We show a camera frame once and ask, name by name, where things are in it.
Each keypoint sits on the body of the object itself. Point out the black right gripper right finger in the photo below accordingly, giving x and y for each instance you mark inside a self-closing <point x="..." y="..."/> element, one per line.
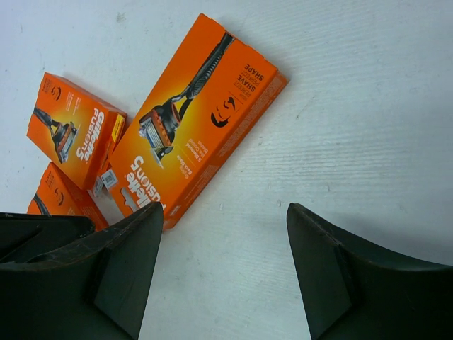
<point x="355" y="289"/>

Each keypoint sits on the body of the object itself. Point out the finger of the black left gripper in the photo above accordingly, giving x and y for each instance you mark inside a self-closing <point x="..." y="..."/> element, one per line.
<point x="24" y="236"/>

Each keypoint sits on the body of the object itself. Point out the orange Gillette Fusion5 box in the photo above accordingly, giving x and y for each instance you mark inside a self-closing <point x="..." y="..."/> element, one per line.
<point x="77" y="130"/>
<point x="210" y="95"/>
<point x="58" y="195"/>

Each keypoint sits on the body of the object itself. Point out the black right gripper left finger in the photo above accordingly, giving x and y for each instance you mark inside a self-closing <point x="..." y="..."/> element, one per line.
<point x="94" y="288"/>

